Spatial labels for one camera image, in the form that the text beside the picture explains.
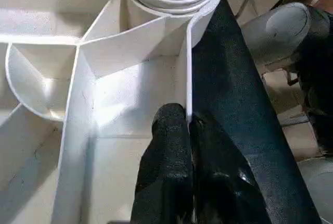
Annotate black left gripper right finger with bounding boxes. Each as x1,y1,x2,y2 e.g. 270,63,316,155
189,115,272,224

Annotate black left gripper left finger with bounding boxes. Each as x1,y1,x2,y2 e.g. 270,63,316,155
130,104,194,224

